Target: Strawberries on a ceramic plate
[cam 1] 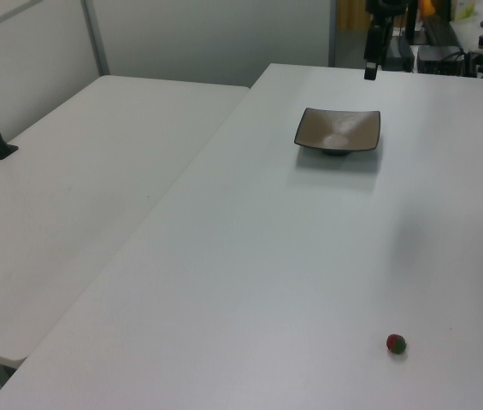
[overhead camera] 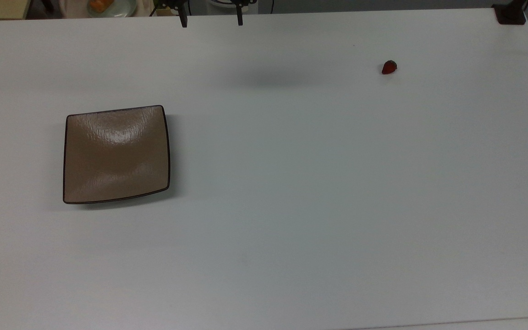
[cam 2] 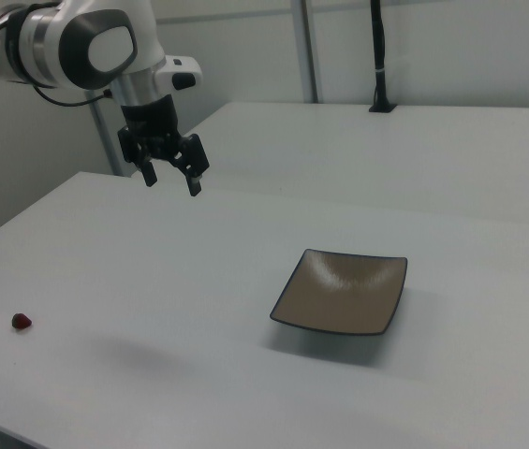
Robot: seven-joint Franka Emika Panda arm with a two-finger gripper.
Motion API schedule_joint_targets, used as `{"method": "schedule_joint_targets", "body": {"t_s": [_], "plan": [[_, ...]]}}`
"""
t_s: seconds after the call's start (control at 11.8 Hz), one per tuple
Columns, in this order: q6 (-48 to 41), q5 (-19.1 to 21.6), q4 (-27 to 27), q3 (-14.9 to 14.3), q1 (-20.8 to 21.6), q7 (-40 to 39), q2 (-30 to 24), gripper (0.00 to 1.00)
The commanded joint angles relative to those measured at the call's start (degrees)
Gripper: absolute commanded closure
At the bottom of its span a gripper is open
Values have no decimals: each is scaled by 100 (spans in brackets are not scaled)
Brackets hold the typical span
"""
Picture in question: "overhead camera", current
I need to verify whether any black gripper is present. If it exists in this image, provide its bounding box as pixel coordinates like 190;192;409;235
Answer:
156;0;260;28

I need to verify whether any brown square ceramic plate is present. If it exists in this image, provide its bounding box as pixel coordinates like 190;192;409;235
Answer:
62;105;171;205

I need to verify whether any pale round plate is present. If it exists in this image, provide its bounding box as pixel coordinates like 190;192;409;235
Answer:
86;0;138;18

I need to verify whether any black camera stand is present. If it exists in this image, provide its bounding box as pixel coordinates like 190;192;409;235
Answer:
492;0;528;25

